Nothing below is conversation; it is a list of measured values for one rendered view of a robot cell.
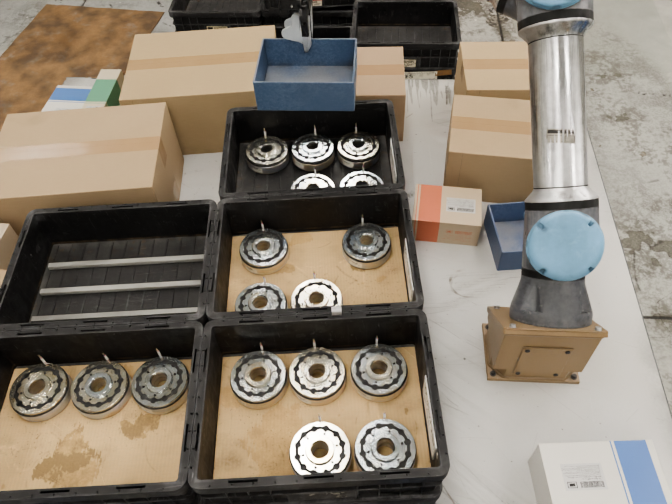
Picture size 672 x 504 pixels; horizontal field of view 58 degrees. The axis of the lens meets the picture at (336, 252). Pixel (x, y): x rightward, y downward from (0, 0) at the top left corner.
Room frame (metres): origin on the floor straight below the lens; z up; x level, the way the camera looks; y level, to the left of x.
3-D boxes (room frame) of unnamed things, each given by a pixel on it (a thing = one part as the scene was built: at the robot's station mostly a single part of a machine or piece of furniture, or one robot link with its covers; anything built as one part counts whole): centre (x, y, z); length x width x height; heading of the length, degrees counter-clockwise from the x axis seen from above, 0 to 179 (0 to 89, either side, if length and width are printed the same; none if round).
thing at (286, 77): (1.07, 0.04, 1.10); 0.20 x 0.15 x 0.07; 84
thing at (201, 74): (1.44, 0.33, 0.80); 0.40 x 0.30 x 0.20; 91
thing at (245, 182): (1.04, 0.04, 0.87); 0.40 x 0.30 x 0.11; 90
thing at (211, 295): (0.74, 0.04, 0.92); 0.40 x 0.30 x 0.02; 90
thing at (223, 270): (0.74, 0.04, 0.87); 0.40 x 0.30 x 0.11; 90
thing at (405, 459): (0.36, -0.06, 0.86); 0.10 x 0.10 x 0.01
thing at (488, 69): (1.39, -0.53, 0.78); 0.30 x 0.22 x 0.16; 85
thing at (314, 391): (0.51, 0.05, 0.86); 0.10 x 0.10 x 0.01
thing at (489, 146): (1.14, -0.45, 0.78); 0.30 x 0.22 x 0.16; 77
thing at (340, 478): (0.44, 0.05, 0.92); 0.40 x 0.30 x 0.02; 90
